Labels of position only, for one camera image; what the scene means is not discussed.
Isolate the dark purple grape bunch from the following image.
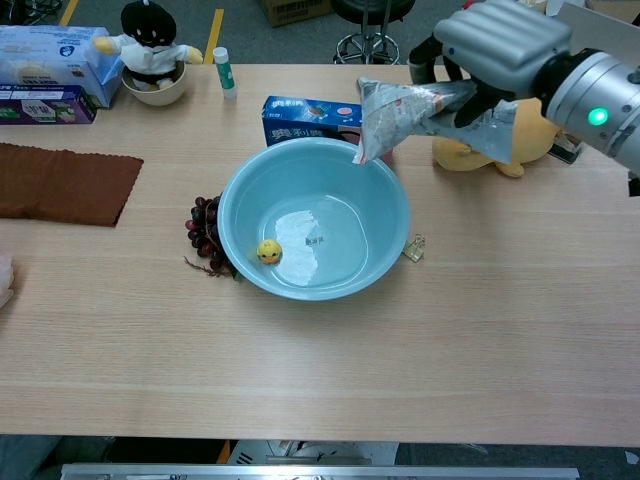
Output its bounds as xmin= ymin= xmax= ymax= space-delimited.
xmin=183 ymin=193 xmax=241 ymax=280

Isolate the aluminium rail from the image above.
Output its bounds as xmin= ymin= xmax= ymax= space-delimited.
xmin=59 ymin=462 xmax=581 ymax=480

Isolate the white green glue stick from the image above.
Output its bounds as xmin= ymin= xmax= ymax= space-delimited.
xmin=212 ymin=46 xmax=238 ymax=100

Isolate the brown cloth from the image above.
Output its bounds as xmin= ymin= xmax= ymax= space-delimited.
xmin=0 ymin=142 xmax=145 ymax=228

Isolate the brown cardboard box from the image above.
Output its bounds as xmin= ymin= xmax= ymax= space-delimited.
xmin=257 ymin=0 xmax=334 ymax=27

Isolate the silver snack bag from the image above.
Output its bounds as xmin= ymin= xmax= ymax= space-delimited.
xmin=351 ymin=76 xmax=519 ymax=167

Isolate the beige bowl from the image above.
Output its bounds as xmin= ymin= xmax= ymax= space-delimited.
xmin=121 ymin=62 xmax=189 ymax=107

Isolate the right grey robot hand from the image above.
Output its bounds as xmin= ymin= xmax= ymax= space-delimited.
xmin=407 ymin=0 xmax=574 ymax=129

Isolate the blue cookie box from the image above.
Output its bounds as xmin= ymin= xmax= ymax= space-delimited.
xmin=262 ymin=95 xmax=394 ymax=166

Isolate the light blue plastic basin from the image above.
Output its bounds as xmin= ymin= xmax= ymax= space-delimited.
xmin=217 ymin=137 xmax=412 ymax=302

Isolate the small yellow rubber duck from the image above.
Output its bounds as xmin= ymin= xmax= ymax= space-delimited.
xmin=256 ymin=238 xmax=284 ymax=266

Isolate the purple box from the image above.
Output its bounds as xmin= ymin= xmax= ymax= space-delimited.
xmin=0 ymin=84 xmax=99 ymax=125

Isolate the black-headed plush doll white robe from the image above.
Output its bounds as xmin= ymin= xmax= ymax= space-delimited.
xmin=93 ymin=0 xmax=205 ymax=92

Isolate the yellow plush toy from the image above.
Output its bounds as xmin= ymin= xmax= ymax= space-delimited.
xmin=432 ymin=97 xmax=564 ymax=180

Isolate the gold binder clip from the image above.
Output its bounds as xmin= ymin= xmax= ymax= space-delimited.
xmin=402 ymin=233 xmax=427 ymax=262

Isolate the blue tissue pack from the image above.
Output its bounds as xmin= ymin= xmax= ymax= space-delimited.
xmin=0 ymin=24 xmax=125 ymax=109

